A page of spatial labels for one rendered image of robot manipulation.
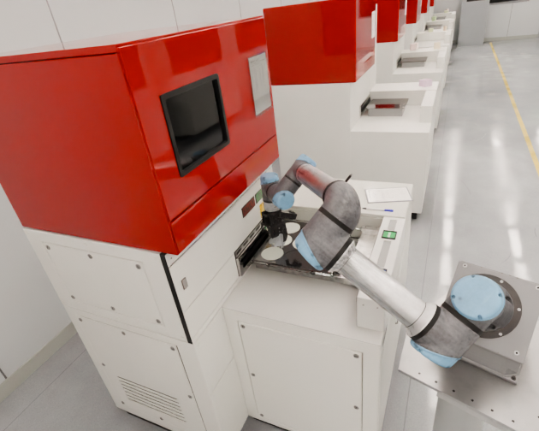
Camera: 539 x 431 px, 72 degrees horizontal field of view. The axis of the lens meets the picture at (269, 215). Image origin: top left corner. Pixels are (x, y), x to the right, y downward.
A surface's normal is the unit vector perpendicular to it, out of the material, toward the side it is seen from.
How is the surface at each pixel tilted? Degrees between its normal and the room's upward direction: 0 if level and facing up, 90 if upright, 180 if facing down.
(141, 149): 90
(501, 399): 0
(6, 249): 90
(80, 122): 90
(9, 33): 90
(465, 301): 38
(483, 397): 0
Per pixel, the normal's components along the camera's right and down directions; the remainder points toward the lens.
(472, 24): -0.40, 0.50
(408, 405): -0.12, -0.86
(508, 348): -0.54, -0.29
